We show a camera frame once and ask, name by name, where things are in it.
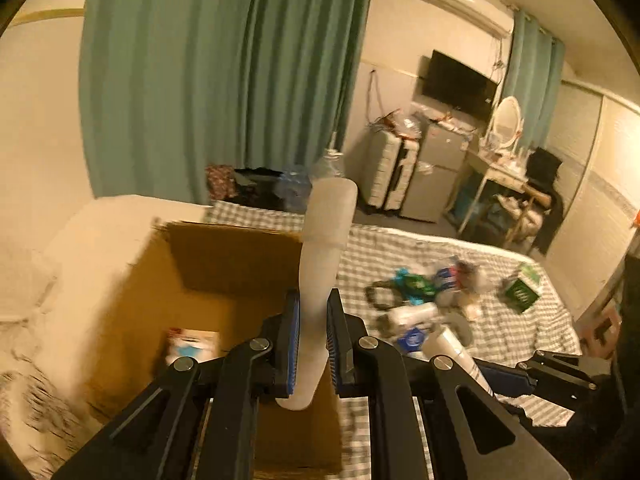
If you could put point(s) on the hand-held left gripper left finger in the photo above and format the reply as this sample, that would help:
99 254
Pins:
293 345

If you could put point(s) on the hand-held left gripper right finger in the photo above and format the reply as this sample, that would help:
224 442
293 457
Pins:
332 345

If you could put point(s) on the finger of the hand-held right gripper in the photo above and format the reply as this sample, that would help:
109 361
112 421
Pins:
505 377

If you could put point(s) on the white plastic tube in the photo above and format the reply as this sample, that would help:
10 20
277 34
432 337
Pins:
457 355

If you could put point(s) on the green carton box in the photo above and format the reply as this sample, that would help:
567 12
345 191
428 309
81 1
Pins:
521 291

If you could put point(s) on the brown cardboard box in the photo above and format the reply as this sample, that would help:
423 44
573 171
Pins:
225 260

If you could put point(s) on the red blue white packet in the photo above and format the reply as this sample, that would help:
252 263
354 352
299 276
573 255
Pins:
447 277

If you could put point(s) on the translucent white plastic bottle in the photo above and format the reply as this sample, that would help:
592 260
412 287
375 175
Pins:
325 220

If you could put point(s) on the round blue packet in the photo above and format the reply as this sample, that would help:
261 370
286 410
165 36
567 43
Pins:
414 341

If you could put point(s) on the small white bottle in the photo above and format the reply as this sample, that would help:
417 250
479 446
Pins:
412 314

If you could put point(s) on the white printed packet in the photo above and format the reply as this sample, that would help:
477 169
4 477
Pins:
192 346

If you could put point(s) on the clear plastic bag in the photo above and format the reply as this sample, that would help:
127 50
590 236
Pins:
477 277

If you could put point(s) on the checkered bed sheet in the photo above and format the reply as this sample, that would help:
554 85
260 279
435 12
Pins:
400 245

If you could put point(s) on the blue bottle pack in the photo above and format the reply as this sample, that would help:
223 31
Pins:
292 190

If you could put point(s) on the black flat bag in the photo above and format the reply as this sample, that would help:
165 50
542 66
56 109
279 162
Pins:
257 185

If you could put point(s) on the floral patterned bag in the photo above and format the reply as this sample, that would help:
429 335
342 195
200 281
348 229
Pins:
220 182

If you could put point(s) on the clear water bottle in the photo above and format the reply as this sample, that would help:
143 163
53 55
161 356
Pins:
327 165

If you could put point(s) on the white ribbed suitcase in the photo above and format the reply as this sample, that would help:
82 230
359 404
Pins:
387 170

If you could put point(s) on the grey mini fridge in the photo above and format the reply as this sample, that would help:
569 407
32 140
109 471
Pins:
435 175

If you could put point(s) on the chair with black garment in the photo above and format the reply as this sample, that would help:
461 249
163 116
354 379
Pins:
545 180

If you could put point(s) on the white vanity table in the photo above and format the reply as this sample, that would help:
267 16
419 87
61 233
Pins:
492 167

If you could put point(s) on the white pillow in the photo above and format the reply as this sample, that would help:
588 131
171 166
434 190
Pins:
100 240

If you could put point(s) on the white sliding wardrobe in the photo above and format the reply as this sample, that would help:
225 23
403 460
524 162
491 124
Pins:
600 170

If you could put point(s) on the oval white vanity mirror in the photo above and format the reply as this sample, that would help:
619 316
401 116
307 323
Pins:
506 117

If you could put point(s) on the leaf-patterned white blanket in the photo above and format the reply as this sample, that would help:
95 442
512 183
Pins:
35 400

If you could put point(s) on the white fringed cloth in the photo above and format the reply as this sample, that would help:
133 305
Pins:
25 282

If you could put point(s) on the narrow green window curtain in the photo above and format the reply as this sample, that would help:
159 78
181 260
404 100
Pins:
532 80

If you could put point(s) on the wide green curtain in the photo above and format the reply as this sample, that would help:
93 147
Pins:
200 60

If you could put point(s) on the white air conditioner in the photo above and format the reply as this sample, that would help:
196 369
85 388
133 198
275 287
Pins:
465 2

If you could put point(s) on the black wall television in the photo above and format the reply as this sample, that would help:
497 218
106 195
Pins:
457 85

